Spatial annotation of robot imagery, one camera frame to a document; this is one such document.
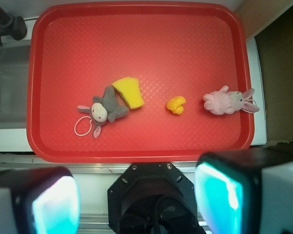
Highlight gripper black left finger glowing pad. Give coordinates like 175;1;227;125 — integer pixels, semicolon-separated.
0;167;81;234

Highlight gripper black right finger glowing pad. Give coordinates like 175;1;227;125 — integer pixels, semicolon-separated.
194;147;293;234

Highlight pink plush bunny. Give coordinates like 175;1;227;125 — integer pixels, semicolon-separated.
203;85;260;115

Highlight yellow rubber duck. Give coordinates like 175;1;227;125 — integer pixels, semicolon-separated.
166;96;186;115

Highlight grey plush donkey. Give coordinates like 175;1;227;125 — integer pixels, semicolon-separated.
74;86;129;139

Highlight red plastic tray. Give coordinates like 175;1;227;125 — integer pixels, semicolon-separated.
27;2;254;163

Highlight yellow sponge wedge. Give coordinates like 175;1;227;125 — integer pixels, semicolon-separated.
112;77;145;110

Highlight steel sink basin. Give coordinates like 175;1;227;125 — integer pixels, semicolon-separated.
0;40;31;129

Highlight black faucet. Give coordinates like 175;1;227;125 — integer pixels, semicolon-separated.
0;7;27;47

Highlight black octagonal mount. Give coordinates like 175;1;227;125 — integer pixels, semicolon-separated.
107;162;206;234

